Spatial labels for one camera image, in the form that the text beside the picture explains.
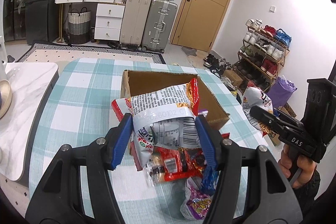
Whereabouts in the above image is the blue snack packet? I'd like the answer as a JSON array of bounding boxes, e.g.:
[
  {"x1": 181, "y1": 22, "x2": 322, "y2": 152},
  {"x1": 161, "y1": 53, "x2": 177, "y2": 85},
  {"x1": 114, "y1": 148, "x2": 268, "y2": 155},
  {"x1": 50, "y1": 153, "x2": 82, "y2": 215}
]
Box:
[{"x1": 201, "y1": 165, "x2": 220, "y2": 194}]

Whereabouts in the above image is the small brown cardboard box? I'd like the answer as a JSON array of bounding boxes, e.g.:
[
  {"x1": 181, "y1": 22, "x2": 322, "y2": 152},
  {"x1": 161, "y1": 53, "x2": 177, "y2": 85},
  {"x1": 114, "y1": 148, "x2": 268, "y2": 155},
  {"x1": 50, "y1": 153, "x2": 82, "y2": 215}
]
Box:
[{"x1": 223, "y1": 69, "x2": 243, "y2": 88}]

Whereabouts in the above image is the wooden shoe rack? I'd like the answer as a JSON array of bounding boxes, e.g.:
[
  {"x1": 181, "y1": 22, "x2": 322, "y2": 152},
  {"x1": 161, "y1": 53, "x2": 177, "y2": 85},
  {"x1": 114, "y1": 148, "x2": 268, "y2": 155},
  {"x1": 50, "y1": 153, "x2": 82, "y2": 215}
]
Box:
[{"x1": 238, "y1": 26, "x2": 291, "y2": 90}]

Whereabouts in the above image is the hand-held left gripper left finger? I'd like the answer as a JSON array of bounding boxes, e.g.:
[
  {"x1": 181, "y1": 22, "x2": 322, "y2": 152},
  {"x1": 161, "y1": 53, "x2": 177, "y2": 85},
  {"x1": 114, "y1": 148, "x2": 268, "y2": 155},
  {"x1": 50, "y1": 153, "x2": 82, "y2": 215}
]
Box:
[{"x1": 25, "y1": 112, "x2": 134, "y2": 224}]

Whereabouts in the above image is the wooden door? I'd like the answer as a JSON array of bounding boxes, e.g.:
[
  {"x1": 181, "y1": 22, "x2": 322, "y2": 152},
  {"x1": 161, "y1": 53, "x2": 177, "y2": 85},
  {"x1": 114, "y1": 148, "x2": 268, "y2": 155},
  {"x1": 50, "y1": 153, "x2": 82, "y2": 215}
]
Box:
[{"x1": 171, "y1": 0, "x2": 242, "y2": 53}]

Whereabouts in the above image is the large red biscuit packet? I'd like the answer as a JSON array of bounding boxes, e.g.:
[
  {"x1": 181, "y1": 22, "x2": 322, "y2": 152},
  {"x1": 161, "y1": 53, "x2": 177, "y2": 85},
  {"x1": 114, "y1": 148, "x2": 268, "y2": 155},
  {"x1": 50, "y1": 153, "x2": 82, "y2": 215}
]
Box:
[{"x1": 146, "y1": 147, "x2": 211, "y2": 185}]

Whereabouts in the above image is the silver suitcase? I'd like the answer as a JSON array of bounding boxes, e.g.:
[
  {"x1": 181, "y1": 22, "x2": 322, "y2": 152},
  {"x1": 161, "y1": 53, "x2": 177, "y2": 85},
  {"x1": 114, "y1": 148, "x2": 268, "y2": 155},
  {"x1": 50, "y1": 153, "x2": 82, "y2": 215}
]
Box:
[{"x1": 142, "y1": 0, "x2": 179, "y2": 54}]

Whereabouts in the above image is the white drawer unit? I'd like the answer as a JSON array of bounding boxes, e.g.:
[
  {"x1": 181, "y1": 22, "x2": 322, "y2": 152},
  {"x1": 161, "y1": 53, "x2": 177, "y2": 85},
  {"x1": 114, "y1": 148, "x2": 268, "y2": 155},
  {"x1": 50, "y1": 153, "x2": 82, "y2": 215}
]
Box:
[{"x1": 94, "y1": 3, "x2": 125, "y2": 41}]

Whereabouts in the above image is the person's right forearm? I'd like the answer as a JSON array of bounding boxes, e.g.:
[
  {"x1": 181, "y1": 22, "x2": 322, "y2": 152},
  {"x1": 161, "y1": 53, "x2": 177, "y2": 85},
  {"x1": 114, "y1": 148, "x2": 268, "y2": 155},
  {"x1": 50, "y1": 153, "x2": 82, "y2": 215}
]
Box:
[{"x1": 295, "y1": 169, "x2": 322, "y2": 215}]

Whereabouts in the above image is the beige suitcase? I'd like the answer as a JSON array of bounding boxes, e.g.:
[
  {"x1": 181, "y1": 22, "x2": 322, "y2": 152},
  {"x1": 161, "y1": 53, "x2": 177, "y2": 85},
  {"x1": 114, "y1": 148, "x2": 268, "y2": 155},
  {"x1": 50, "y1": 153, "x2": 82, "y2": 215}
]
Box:
[{"x1": 119, "y1": 0, "x2": 153, "y2": 47}]

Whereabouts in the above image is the person's right hand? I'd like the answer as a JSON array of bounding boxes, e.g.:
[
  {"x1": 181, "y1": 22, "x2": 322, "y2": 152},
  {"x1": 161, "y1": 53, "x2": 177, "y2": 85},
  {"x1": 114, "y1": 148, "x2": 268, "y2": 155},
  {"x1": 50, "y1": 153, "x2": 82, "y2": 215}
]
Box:
[{"x1": 278, "y1": 144, "x2": 318, "y2": 189}]

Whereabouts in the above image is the purple bag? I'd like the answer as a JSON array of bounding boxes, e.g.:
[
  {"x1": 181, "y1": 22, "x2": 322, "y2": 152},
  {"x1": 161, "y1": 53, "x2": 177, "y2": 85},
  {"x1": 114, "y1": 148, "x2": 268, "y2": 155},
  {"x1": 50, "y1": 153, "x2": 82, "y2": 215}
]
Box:
[{"x1": 266, "y1": 76, "x2": 297, "y2": 109}]

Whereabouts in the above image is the dark glass cabinet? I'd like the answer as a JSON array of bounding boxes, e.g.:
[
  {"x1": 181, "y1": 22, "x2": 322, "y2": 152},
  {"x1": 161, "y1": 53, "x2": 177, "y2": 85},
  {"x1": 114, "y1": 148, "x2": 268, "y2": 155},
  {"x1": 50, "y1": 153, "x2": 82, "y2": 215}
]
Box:
[{"x1": 3, "y1": 0, "x2": 32, "y2": 43}]

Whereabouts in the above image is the beige bowl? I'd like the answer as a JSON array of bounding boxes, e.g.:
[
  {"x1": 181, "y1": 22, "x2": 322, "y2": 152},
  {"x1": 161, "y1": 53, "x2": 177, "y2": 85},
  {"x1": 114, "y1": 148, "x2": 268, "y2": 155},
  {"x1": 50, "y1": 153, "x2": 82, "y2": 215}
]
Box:
[{"x1": 0, "y1": 80, "x2": 12, "y2": 119}]

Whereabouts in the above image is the yellow patterned box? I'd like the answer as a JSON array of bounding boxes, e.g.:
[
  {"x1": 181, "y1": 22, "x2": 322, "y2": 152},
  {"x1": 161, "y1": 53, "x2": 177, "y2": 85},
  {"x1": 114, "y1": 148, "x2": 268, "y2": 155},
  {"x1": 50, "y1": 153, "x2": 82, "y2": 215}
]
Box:
[{"x1": 278, "y1": 103, "x2": 298, "y2": 118}]

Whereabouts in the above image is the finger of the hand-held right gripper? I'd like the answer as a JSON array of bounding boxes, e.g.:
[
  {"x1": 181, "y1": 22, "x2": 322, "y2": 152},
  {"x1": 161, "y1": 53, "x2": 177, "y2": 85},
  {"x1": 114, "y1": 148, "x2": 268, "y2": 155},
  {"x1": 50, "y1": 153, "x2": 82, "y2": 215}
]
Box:
[
  {"x1": 249, "y1": 105, "x2": 305, "y2": 140},
  {"x1": 273, "y1": 108, "x2": 303, "y2": 125}
]

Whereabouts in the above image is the purple snack packet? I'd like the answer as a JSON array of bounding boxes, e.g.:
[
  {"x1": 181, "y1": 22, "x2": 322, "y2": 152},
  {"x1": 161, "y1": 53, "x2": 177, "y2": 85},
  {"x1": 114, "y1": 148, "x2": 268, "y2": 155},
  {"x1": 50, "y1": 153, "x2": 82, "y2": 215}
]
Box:
[{"x1": 180, "y1": 177, "x2": 214, "y2": 221}]

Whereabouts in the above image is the white marble side table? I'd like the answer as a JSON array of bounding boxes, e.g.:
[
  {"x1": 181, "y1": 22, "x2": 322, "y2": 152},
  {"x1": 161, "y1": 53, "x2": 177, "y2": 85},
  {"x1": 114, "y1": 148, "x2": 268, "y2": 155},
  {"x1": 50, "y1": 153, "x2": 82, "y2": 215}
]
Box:
[{"x1": 0, "y1": 63, "x2": 60, "y2": 182}]

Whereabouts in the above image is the patterned rug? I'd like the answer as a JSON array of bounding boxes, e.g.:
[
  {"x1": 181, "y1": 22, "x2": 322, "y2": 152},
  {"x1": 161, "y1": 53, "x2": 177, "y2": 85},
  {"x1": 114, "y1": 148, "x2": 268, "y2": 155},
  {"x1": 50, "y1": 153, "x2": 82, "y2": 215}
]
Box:
[{"x1": 16, "y1": 40, "x2": 166, "y2": 65}]

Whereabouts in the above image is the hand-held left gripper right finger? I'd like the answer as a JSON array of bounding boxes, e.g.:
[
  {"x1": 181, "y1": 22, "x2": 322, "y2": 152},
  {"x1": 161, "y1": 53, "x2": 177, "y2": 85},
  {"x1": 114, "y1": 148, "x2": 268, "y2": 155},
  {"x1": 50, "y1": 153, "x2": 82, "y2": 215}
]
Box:
[{"x1": 195, "y1": 114, "x2": 311, "y2": 224}]

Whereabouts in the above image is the woven laundry basket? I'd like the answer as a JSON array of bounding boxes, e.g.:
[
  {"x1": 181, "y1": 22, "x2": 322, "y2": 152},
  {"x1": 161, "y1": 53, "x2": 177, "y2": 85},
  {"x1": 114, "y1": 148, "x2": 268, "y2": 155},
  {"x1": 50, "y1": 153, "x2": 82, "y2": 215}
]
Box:
[{"x1": 67, "y1": 7, "x2": 92, "y2": 44}]

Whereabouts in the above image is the white red snack packet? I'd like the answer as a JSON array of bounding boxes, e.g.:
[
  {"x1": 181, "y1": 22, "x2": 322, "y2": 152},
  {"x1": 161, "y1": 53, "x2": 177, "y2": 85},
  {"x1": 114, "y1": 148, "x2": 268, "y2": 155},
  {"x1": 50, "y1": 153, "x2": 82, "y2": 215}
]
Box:
[
  {"x1": 241, "y1": 86, "x2": 277, "y2": 138},
  {"x1": 112, "y1": 78, "x2": 202, "y2": 172}
]

